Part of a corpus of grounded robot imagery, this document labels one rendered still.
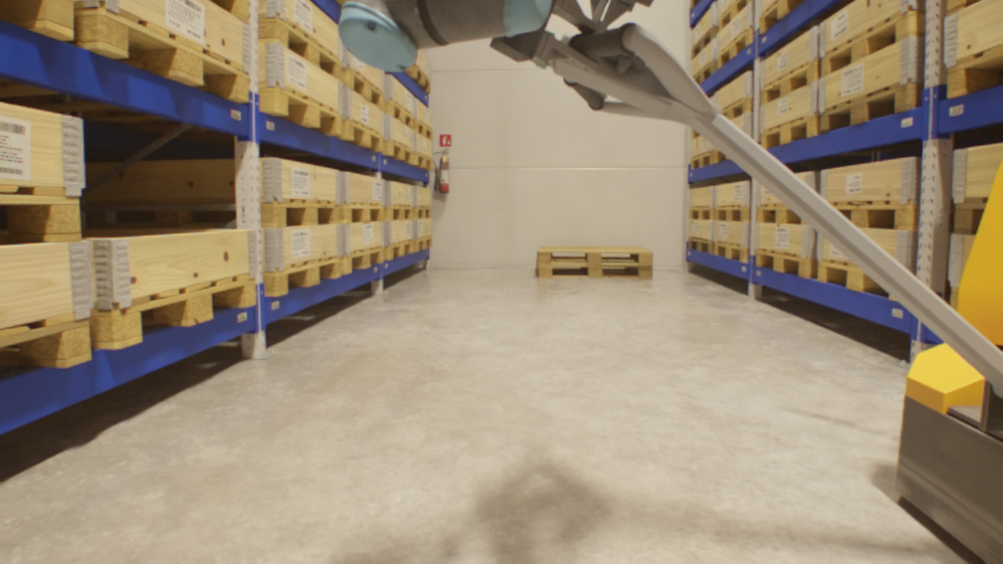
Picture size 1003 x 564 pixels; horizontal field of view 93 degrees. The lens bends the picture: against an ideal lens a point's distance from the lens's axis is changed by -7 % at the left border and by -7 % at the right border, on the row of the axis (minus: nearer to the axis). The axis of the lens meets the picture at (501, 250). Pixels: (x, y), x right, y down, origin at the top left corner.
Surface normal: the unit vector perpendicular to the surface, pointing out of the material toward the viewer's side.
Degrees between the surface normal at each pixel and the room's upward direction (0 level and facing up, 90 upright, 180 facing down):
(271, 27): 90
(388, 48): 155
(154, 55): 90
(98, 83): 90
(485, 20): 147
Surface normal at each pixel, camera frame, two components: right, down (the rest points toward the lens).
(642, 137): -0.07, 0.07
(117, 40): 1.00, 0.00
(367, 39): -0.25, 0.93
